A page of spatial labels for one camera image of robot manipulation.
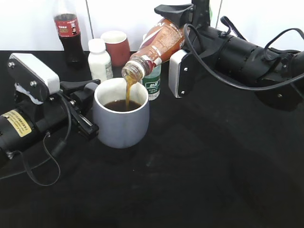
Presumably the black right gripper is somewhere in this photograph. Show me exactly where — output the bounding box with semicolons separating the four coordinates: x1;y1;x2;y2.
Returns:
154;0;228;69

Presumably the black right camera cable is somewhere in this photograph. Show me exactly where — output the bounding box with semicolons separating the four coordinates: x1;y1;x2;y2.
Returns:
183;16;304;91

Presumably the green sprite bottle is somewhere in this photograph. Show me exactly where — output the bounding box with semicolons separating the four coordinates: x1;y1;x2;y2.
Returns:
209;0;213;24

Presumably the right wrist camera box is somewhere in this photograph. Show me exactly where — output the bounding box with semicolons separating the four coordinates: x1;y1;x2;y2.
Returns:
168;49;196;98

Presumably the black camera cable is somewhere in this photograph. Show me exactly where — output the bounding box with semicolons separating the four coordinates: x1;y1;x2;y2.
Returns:
183;16;304;91
0;95;72;187

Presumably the white plastic milk bottle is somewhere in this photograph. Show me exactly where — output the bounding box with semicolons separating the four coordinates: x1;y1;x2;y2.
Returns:
88;38;114;82

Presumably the grey ceramic mug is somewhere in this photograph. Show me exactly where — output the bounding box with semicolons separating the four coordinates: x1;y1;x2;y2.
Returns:
85;77;150;149

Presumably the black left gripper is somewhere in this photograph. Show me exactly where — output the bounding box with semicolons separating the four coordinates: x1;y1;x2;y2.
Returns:
33;79;101;140

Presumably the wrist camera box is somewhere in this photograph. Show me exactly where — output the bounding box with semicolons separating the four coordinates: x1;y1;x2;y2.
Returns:
7;53;60;105
168;49;196;98

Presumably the cola bottle red label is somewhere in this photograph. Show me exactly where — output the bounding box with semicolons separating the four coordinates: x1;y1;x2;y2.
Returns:
52;0;86;69

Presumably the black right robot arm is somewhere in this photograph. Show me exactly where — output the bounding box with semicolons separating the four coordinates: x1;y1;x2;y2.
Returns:
154;0;304;111

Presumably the Nescafe coffee bottle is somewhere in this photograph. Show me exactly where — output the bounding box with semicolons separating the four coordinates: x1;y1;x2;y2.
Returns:
122;18;185;85

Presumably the dark red cup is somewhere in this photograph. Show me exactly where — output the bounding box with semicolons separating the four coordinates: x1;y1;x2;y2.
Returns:
100;30;131;67

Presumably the clear water bottle green label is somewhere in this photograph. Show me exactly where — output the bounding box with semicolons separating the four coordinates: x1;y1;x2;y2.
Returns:
142;65;161;101

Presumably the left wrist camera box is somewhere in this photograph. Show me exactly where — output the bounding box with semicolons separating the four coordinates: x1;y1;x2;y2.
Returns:
7;53;60;105

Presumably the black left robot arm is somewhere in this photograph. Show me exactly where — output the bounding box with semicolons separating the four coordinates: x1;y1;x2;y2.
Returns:
0;79;100;167

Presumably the black left camera cable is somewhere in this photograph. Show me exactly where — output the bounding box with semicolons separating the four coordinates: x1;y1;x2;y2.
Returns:
0;95;72;187

